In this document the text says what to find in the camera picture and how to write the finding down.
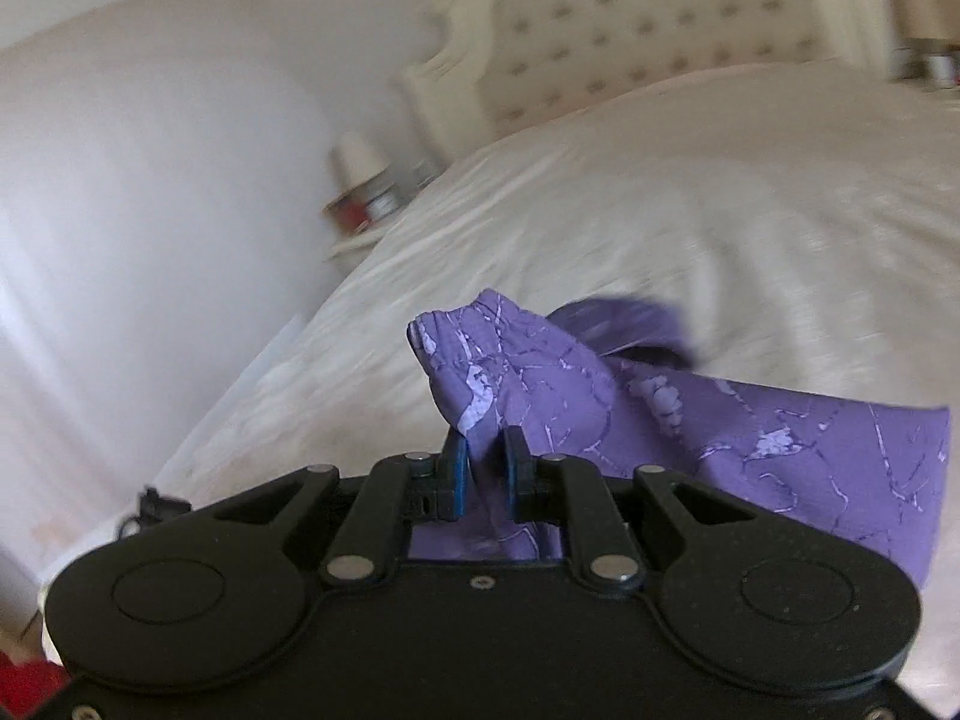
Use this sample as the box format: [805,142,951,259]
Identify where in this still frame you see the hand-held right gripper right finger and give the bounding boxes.
[502,426,756,593]

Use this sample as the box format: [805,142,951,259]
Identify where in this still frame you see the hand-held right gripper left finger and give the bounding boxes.
[192,426,471,589]

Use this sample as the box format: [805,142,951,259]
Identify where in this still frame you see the purple patterned pants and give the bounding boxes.
[407,287,952,587]

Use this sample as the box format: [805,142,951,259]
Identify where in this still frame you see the white nightstand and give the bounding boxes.
[322,221,395,265]

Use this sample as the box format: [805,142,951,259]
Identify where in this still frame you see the red box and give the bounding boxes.
[327,193,374,235]

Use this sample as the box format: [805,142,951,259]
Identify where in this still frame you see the silver can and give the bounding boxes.
[367,178,404,220]

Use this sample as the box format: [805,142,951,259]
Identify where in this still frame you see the small dark object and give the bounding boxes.
[118,487,190,537]

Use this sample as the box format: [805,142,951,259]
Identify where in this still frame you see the white floral bedspread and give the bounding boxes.
[45,60,960,698]

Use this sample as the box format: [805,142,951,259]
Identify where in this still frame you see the white table lamp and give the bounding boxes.
[332,130,392,190]

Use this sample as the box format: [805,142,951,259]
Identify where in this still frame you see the red cloth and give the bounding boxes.
[0,649,70,720]

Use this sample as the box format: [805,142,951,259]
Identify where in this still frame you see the cream tufted headboard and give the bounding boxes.
[396,0,895,166]

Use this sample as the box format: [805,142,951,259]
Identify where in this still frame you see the silver jars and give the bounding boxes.
[898,43,960,89]

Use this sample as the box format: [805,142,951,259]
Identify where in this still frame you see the beige table lamp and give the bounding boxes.
[891,0,960,47]

